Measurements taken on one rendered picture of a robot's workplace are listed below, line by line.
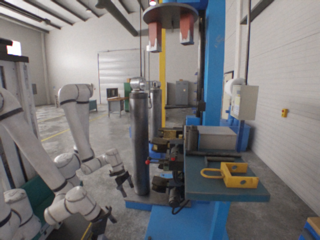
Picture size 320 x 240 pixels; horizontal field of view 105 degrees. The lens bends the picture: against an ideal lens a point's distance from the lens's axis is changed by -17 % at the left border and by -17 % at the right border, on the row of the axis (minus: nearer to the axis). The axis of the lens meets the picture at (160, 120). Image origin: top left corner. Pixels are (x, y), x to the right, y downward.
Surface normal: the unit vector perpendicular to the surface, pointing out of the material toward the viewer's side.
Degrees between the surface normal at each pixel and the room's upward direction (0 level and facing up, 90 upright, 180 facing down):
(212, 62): 90
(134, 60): 90
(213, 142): 90
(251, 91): 90
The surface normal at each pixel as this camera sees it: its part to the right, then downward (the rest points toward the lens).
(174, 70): -0.14, 0.22
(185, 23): -0.55, 0.19
